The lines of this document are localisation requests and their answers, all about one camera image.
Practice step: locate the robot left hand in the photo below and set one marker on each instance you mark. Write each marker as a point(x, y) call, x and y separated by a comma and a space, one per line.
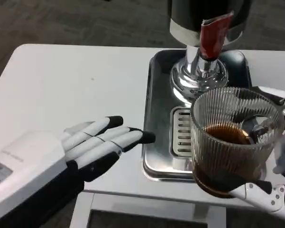
point(38, 166)

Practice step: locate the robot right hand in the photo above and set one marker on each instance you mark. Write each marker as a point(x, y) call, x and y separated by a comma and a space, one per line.
point(278, 197)

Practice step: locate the clear ribbed glass cup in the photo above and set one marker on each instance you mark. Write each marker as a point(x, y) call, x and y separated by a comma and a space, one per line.
point(218, 152)

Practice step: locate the slotted steel drip grid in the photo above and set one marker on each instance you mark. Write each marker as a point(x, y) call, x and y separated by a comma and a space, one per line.
point(181, 133)

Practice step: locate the steel drip tray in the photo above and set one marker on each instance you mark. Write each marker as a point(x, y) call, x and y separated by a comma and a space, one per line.
point(159, 107)

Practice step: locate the black and chrome drink dispenser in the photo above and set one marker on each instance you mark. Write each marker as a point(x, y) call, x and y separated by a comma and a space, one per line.
point(187, 21)

